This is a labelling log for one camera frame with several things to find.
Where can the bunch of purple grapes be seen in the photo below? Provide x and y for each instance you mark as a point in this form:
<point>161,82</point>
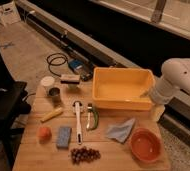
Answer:
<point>84,154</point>

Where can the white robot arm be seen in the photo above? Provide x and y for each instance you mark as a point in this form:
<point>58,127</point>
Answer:
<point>175,76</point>

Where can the red bowl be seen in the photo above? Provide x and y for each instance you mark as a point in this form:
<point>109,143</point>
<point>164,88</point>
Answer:
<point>145,145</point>

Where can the yellow plastic bin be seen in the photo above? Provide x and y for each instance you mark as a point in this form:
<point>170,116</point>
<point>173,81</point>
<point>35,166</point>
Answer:
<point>122,88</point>

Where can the blue black device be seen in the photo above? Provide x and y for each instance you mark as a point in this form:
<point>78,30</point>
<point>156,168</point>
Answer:
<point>80,69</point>

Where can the wooden block brush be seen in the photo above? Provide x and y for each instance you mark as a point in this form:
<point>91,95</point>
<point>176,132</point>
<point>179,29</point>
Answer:
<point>70,79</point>

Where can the metal cup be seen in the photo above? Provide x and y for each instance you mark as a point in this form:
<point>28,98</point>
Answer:
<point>54,94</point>

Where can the blue grey cloth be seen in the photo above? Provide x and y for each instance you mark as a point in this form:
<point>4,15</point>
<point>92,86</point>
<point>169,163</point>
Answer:
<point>121,131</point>

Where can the blue sponge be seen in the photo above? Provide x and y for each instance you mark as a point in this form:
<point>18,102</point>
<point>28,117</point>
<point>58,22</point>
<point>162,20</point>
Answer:
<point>63,138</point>

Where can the orange fruit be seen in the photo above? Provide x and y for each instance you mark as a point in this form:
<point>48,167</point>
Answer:
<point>44,133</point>

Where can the black chair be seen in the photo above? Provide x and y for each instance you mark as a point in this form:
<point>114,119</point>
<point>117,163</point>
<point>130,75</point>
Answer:
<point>12,104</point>

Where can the white cardboard box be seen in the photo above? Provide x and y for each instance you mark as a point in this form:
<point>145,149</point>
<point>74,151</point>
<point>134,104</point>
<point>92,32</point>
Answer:
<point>9,14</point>

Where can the white handled brush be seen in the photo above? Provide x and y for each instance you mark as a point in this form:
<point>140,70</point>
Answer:
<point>77,110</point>

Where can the green handled peeler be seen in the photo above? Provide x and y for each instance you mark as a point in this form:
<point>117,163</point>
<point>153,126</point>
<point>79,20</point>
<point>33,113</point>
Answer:
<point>92,117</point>

